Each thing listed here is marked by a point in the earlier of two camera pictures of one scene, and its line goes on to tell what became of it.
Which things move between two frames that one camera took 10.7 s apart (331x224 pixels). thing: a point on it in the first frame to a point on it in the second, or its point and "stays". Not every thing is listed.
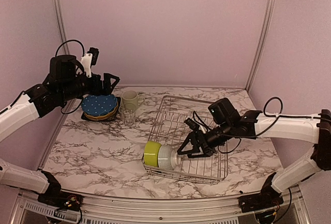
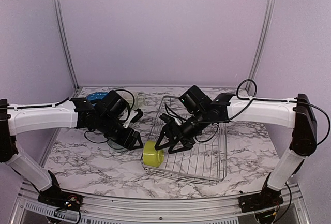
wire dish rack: x=168 y=128 stays
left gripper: x=105 y=88 to x=126 y=139
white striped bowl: x=168 y=157 to x=115 y=147
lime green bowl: x=151 y=153 stays
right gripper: x=207 y=148 to x=185 y=141
